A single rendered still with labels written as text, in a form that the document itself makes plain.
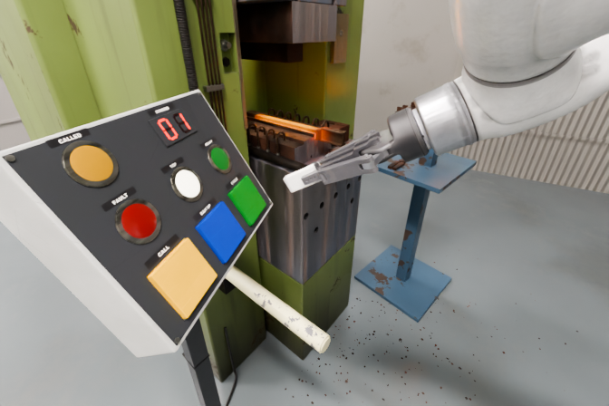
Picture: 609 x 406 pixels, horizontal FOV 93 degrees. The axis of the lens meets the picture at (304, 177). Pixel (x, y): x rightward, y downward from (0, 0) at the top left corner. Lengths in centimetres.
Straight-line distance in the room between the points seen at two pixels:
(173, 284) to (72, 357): 144
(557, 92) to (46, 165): 54
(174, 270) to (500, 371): 151
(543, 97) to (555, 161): 312
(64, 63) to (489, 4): 108
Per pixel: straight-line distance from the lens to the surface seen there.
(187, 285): 43
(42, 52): 115
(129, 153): 45
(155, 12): 76
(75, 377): 176
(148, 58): 75
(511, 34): 32
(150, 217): 42
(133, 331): 44
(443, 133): 41
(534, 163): 349
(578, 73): 42
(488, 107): 41
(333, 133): 93
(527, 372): 176
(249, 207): 56
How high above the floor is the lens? 130
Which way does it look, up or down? 27 degrees down
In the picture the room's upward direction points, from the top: straight up
